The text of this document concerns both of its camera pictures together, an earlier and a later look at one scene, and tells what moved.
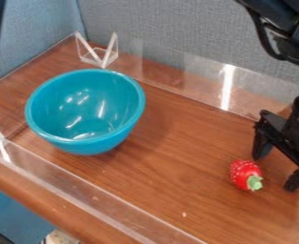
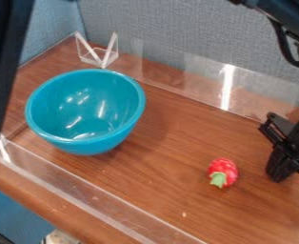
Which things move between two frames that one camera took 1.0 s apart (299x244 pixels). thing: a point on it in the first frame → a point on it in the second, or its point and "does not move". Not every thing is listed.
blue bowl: [85, 109] does not move
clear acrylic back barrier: [248, 89] does not move
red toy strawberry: [245, 173] → [223, 172]
